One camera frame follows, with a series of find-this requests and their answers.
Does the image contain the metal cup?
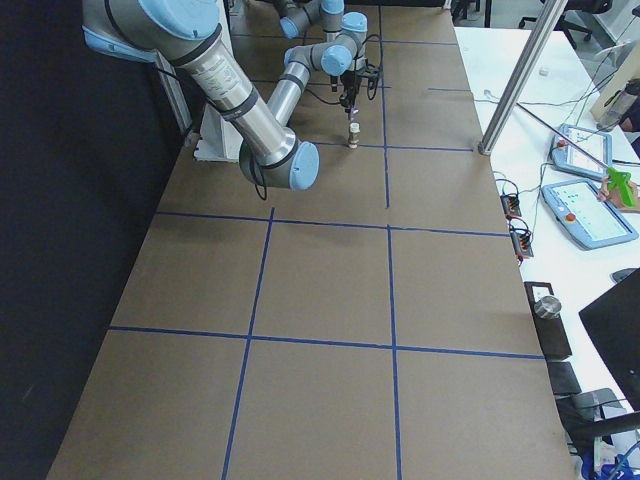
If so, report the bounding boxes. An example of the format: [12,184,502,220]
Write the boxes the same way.
[533,295,562,319]

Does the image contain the brass PPR valve white ends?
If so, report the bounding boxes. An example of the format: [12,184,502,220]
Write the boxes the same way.
[347,122,360,149]

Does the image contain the far teach pendant tablet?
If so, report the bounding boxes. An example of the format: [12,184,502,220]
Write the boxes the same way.
[550,123,612,181]

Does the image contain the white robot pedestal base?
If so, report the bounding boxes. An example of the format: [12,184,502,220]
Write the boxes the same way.
[194,104,243,163]

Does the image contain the teach pendant tablet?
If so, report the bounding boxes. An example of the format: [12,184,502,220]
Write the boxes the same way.
[550,123,612,181]
[541,179,639,250]

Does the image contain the black monitor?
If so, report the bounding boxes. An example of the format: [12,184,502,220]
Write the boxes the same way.
[579,269,640,410]

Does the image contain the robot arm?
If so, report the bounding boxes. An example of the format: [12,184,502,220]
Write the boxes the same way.
[272,0,345,42]
[82,1,368,191]

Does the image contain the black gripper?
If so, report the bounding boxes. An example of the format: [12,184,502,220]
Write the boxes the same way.
[340,70,362,118]

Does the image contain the aluminium frame post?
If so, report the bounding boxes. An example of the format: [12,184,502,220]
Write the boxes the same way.
[478,0,568,156]

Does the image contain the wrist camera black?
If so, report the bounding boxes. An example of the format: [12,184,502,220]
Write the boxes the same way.
[361,63,380,101]

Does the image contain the green handled reacher grabber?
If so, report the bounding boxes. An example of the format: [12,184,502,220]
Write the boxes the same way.
[514,99,637,209]

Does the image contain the near teach pendant tablet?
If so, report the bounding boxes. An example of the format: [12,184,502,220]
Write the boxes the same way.
[541,179,639,250]

